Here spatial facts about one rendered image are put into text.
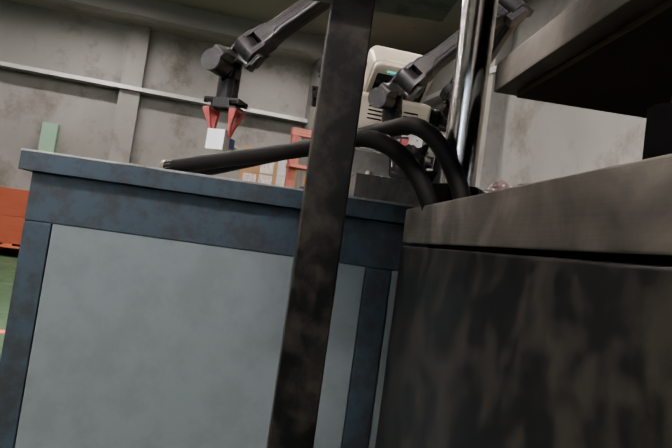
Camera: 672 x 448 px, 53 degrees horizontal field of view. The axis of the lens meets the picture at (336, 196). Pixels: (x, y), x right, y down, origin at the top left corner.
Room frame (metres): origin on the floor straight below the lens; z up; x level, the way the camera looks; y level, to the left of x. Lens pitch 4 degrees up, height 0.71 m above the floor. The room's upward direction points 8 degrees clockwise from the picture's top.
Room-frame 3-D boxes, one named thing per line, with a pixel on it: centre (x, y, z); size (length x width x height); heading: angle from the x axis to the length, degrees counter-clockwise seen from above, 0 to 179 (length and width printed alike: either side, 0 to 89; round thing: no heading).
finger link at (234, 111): (1.75, 0.31, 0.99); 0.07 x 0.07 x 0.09; 73
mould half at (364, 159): (1.65, -0.15, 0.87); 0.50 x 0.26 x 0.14; 4
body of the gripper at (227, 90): (1.76, 0.32, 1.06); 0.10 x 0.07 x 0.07; 74
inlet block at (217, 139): (1.79, 0.31, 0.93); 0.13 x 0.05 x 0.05; 164
